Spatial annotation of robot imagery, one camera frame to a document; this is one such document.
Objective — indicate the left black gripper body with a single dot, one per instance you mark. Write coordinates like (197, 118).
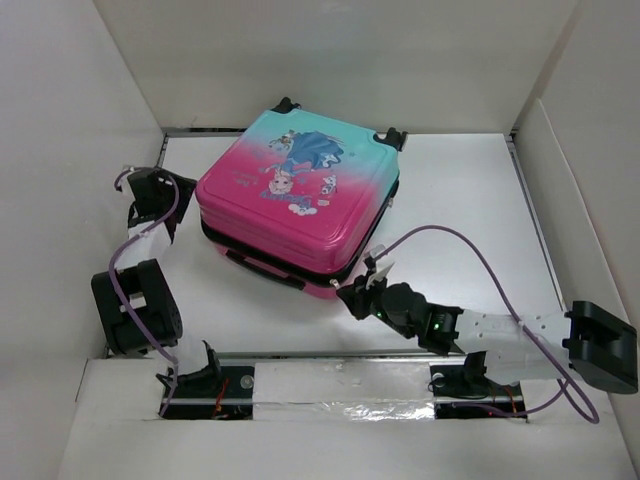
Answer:
(169, 195)

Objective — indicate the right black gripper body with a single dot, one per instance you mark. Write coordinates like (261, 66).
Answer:
(372, 299)

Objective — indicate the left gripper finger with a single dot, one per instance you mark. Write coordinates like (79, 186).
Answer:
(186, 187)
(171, 224)

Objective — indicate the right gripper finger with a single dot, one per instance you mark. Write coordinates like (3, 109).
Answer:
(348, 292)
(355, 306)

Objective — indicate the pink and teal suitcase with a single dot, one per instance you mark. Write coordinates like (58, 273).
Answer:
(298, 196)

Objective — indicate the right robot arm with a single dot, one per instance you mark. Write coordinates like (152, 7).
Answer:
(587, 341)

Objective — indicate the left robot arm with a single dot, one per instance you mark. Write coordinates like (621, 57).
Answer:
(137, 310)

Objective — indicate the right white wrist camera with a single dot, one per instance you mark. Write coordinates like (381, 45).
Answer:
(378, 266)

